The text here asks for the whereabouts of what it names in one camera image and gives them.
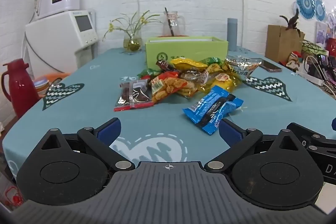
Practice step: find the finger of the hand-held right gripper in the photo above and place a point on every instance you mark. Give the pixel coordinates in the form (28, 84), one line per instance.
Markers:
(325, 144)
(334, 124)

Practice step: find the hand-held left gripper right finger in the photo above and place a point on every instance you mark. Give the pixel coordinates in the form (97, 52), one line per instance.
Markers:
(231, 132)

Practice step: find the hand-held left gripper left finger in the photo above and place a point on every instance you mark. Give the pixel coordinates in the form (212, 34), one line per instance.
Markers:
(110, 130)

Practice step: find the blue snack packet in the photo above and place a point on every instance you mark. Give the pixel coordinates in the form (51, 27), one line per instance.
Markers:
(210, 106)

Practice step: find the silver printed snack packet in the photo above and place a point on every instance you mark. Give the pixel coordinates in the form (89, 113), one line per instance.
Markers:
(241, 66)

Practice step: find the orange fried snack packet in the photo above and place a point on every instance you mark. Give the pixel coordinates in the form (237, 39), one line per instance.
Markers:
(162, 87)

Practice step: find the green pea packet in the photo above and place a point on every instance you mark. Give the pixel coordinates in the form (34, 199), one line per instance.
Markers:
(212, 60)

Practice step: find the yellow snack packet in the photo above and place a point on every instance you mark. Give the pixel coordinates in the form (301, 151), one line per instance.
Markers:
(189, 64)

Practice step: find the dark red snack packet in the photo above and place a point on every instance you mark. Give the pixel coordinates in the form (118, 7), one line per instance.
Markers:
(164, 65)

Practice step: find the green cardboard box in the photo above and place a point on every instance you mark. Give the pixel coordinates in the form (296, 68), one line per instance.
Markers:
(183, 50)

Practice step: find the clear red-edged snack packet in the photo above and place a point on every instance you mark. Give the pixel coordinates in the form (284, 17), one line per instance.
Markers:
(140, 94)

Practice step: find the white power strip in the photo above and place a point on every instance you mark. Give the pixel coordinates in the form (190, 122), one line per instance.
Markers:
(312, 78)

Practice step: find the yellow packet with face print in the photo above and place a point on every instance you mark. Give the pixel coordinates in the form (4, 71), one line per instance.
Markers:
(223, 81)

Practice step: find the santa figurine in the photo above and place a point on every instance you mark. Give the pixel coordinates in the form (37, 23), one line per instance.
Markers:
(292, 62)

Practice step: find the orange plastic basin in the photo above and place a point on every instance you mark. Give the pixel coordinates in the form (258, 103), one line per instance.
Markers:
(57, 76)

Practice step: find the black smartphone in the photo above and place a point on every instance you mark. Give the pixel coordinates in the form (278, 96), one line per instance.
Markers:
(270, 66)

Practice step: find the glass vase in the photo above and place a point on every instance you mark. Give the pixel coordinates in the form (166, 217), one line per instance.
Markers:
(132, 44)

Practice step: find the grey cylindrical bottle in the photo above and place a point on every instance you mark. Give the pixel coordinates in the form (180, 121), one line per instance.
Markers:
(232, 35)

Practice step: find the brown cardboard box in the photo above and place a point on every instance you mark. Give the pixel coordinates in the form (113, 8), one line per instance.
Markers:
(281, 43)

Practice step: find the red thermos jug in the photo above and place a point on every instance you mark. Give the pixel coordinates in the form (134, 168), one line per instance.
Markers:
(21, 87)

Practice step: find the white machine with screen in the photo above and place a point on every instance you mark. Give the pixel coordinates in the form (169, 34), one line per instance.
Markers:
(60, 37)

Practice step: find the dark purple plant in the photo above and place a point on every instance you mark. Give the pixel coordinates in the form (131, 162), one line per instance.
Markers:
(292, 20)

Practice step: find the yellow flowered plant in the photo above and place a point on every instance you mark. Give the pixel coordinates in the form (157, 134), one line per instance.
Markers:
(136, 20)

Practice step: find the small blue paper fan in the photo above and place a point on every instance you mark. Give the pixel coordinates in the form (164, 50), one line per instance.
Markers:
(319, 10)

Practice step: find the glass pitcher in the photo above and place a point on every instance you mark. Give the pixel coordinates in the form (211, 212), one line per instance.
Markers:
(178, 24)

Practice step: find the black stirring stick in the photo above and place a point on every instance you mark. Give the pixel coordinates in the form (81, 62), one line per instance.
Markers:
(170, 23)

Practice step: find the large blue paper fan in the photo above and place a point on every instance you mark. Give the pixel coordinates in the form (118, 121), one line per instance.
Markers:
(304, 1)

